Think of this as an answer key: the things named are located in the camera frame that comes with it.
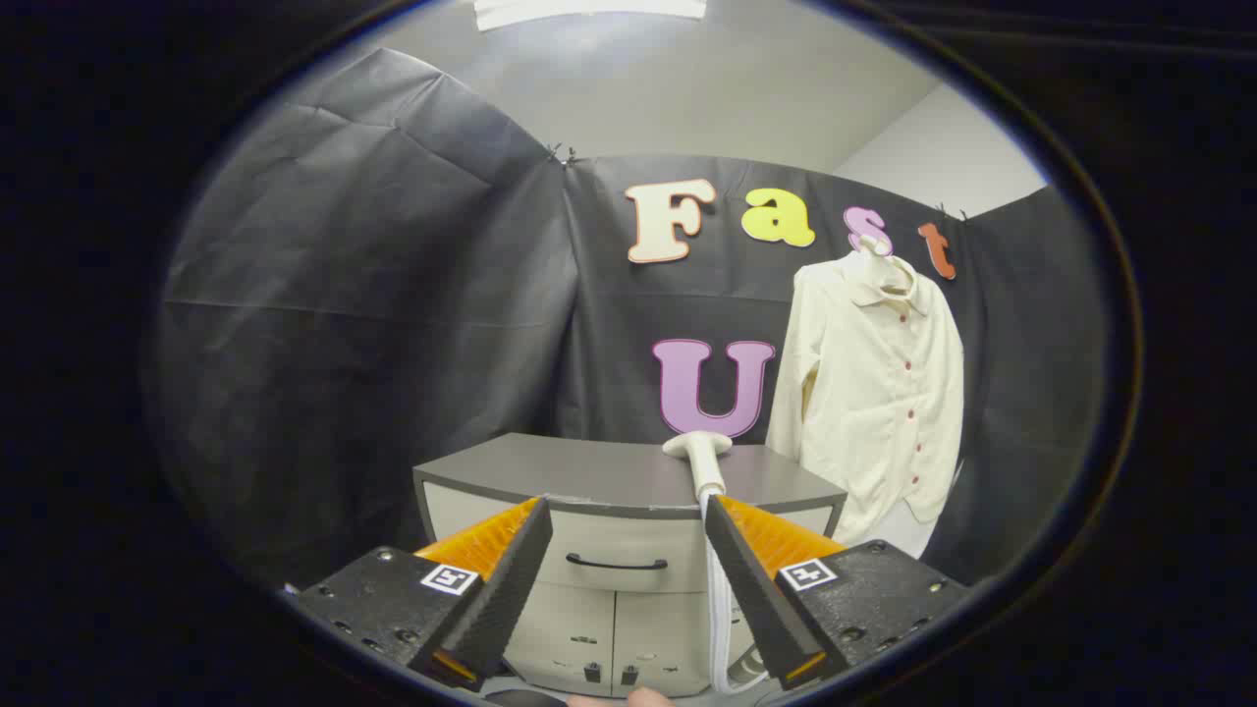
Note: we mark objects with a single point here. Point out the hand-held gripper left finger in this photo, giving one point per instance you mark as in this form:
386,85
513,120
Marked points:
501,599

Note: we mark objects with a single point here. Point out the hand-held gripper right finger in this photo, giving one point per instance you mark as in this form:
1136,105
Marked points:
756,589

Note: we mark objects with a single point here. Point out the cream white garment steamer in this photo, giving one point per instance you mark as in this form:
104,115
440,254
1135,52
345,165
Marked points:
702,462

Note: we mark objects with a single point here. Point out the cream button-up shirt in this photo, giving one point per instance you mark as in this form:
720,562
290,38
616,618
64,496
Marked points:
864,393

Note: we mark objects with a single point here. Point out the white clothes hanger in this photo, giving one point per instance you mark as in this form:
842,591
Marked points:
896,280

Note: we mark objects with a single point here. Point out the grey cabinet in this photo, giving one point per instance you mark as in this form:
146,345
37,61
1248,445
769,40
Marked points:
589,471

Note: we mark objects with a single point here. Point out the white hanging cloth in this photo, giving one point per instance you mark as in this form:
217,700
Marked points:
903,538

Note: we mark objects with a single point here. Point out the black backdrop cloth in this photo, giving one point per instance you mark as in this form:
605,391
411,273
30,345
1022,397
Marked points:
344,344

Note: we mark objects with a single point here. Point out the black binder clip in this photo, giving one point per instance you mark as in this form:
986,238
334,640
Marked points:
565,154

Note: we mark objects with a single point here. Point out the ceiling light panel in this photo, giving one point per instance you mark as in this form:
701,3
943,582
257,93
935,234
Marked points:
589,10

